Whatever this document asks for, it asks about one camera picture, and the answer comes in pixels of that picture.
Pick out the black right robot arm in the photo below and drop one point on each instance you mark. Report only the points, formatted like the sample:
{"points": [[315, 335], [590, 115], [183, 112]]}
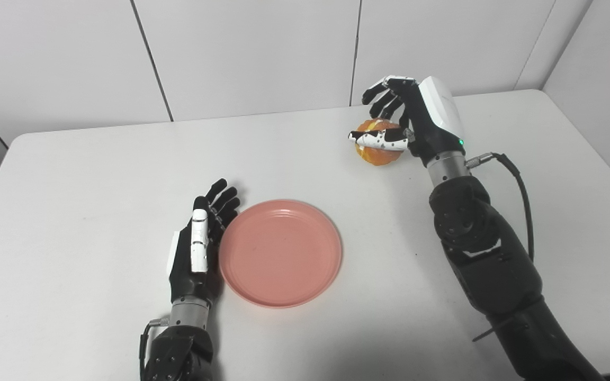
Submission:
{"points": [[495, 270]]}

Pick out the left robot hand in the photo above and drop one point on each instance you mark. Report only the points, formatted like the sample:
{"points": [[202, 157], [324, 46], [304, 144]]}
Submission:
{"points": [[194, 259]]}

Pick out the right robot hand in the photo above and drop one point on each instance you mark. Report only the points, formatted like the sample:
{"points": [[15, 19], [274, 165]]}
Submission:
{"points": [[421, 121]]}

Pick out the pink round plate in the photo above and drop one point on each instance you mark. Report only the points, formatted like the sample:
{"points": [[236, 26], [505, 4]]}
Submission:
{"points": [[280, 253]]}

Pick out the cream puff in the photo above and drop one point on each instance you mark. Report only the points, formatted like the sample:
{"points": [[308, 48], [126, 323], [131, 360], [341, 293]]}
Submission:
{"points": [[374, 154]]}

